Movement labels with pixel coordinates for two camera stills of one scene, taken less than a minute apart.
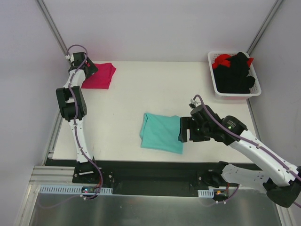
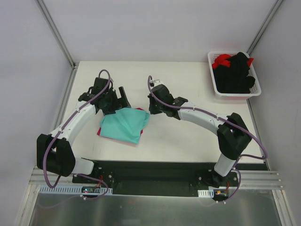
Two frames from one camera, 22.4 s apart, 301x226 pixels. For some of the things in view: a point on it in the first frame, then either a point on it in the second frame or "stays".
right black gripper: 184,128 -> 152,106
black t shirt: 234,79 stays
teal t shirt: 161,132 -> 127,125
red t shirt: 221,60 stays
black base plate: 146,177 stays
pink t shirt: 101,79 -> 99,132
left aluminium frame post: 53,27 stays
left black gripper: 91,67 -> 115,103
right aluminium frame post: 264,27 stays
